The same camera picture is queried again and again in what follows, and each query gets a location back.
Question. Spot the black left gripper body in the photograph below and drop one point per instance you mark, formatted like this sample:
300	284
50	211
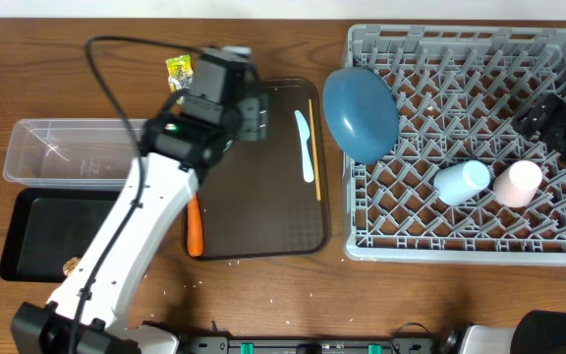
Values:
255	118

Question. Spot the pink plastic cup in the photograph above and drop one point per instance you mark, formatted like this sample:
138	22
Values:
517	185

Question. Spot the large blue plate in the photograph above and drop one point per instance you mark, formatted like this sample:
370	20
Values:
361	114

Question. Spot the light blue plastic cup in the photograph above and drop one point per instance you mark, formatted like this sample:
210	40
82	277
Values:
457	184

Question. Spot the brown food scrap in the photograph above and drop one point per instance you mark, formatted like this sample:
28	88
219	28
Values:
70	265

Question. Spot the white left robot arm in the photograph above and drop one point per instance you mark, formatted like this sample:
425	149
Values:
89	311

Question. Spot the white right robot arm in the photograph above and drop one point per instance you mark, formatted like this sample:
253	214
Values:
540	234

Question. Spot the grey dishwasher rack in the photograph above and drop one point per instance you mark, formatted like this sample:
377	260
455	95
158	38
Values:
456	90

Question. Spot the light blue plastic knife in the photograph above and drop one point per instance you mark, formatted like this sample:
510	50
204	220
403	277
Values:
304	136

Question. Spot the wooden chopstick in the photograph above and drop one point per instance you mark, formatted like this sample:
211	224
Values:
314	152

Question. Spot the dark brown serving tray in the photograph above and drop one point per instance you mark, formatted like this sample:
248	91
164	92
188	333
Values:
255	202

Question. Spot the yellow green snack wrapper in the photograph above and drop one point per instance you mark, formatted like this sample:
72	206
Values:
180	72

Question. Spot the orange carrot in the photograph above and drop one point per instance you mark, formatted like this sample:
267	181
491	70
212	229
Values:
194	229

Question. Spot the clear plastic bin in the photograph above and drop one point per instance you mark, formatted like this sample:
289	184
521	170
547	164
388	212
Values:
78	154

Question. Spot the black plastic bin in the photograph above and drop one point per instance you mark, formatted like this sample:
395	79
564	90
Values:
48	228

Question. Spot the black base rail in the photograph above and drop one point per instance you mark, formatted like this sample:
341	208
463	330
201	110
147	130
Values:
404	343

